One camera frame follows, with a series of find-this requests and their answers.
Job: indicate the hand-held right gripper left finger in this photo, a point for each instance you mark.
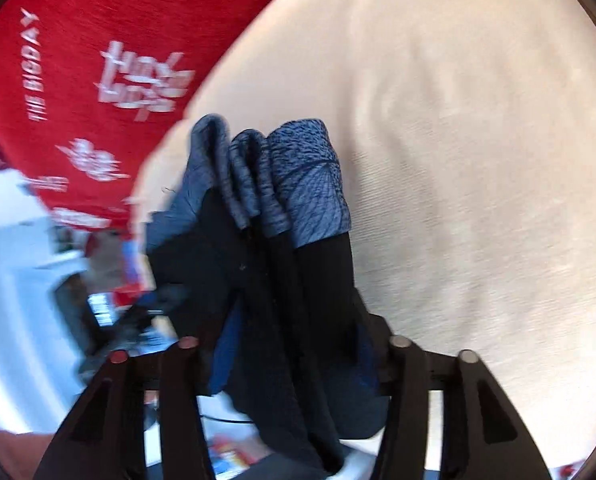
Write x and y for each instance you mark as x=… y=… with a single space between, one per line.
x=225 y=360

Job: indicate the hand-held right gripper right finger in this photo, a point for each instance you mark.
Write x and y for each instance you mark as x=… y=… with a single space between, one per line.
x=365 y=360

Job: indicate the black pants with blue waistband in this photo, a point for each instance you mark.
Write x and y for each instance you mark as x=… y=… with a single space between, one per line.
x=258 y=285

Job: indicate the person's left forearm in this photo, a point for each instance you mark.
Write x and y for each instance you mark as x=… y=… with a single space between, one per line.
x=7 y=445

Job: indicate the red and blue packet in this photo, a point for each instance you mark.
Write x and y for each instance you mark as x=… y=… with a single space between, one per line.
x=225 y=455

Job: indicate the red printed blanket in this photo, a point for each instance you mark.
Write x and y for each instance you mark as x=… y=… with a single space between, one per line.
x=102 y=20

